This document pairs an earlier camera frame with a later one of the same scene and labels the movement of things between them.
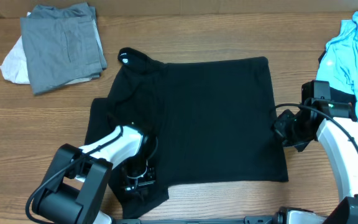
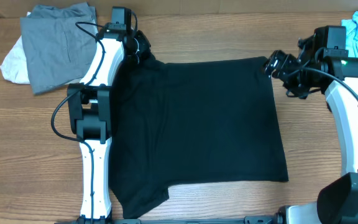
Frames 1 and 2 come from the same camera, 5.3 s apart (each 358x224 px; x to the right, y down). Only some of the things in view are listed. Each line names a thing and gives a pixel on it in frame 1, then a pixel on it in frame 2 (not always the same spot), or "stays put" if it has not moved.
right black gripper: (279, 129) → (284, 63)
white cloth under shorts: (15, 68) stays put
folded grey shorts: (63, 45) stays put
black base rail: (276, 219) stays put
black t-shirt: (212, 122) stays put
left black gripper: (137, 189) → (145, 43)
